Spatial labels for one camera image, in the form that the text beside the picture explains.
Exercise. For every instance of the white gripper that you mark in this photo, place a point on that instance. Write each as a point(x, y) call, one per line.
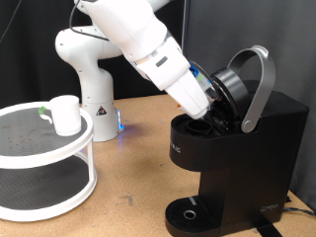
point(189, 97)

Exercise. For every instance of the white mug with green tape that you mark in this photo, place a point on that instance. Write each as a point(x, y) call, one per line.
point(67, 115)

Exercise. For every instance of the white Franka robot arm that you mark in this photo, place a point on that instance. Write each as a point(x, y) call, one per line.
point(98, 65)

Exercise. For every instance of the black Keurig coffee machine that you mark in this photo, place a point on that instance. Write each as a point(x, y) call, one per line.
point(250, 158)

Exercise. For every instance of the grey partition panel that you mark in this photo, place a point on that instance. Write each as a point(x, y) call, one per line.
point(289, 39)

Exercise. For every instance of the white two-tier turntable shelf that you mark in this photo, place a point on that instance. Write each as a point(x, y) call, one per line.
point(42, 158)

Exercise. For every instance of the black backdrop curtain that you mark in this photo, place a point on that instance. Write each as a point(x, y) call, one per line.
point(33, 65)

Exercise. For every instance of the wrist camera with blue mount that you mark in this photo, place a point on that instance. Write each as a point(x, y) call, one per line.
point(204, 82)

